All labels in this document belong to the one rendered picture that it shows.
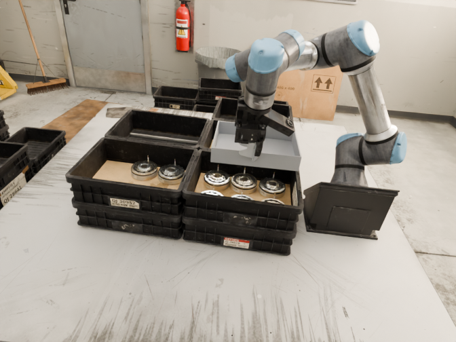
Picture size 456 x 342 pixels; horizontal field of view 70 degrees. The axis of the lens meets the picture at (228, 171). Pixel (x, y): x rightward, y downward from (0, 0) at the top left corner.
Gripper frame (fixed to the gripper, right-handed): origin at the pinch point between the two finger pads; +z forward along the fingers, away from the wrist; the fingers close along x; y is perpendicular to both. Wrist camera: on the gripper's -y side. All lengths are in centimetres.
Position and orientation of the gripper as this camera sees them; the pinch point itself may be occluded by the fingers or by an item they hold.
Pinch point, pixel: (255, 156)
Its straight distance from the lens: 97.5
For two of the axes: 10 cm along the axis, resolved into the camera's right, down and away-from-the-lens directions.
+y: -10.0, -0.7, -0.4
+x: -0.3, 7.6, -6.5
